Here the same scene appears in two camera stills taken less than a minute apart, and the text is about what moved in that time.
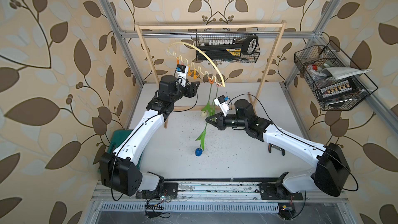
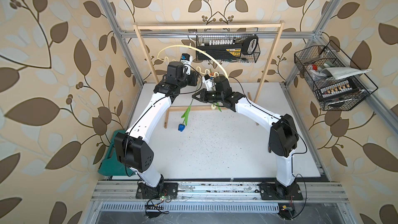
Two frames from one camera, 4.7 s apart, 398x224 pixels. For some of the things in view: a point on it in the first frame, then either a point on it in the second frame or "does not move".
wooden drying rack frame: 283,24 does not move
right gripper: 220,123 to 203,97
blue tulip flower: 198,152 to 181,127
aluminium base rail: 212,196 does not move
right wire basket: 337,83 does not move
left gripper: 192,89 to 196,76
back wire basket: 230,48 does not move
